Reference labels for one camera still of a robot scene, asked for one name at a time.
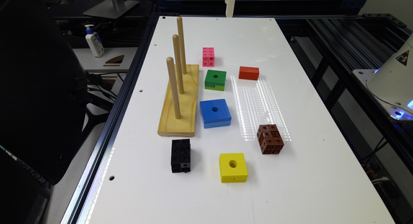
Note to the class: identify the middle wooden peg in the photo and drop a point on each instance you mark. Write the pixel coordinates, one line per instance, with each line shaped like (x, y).
(179, 74)

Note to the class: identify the wooden peg base board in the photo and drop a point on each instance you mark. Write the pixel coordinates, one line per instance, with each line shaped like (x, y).
(169, 126)

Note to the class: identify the yellow square block with hole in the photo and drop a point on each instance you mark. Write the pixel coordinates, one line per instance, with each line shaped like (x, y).
(233, 168)

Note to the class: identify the rear wooden peg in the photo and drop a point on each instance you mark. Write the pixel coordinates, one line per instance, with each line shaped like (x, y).
(181, 43)

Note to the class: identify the white pump bottle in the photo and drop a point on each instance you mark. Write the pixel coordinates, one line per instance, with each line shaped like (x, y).
(94, 42)

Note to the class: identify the pink linking cube block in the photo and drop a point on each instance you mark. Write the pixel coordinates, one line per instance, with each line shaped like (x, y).
(208, 56)

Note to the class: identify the black linking cube block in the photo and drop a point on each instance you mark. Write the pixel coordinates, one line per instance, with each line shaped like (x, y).
(180, 155)

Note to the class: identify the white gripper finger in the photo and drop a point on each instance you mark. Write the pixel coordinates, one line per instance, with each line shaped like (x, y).
(229, 8)

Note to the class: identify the red rectangular block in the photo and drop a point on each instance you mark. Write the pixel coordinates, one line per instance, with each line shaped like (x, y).
(249, 73)

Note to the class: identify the green square block with hole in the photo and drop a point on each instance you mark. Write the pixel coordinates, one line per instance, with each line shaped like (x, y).
(215, 80)

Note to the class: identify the blue square block with hole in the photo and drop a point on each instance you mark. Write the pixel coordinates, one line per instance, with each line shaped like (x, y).
(215, 113)

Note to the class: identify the grey monitor stand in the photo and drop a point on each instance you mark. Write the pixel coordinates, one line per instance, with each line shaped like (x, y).
(111, 9)

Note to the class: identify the front wooden peg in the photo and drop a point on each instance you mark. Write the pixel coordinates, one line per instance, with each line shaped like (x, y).
(173, 86)

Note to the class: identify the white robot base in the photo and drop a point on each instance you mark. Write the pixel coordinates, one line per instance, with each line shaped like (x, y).
(391, 84)

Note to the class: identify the brown linking cube block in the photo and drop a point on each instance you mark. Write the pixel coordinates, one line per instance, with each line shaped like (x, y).
(269, 139)

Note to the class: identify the wooden peg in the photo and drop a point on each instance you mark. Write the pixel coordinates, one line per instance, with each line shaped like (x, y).
(181, 43)
(179, 74)
(173, 86)

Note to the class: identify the black office chair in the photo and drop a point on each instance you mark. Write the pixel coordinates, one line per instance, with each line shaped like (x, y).
(43, 90)

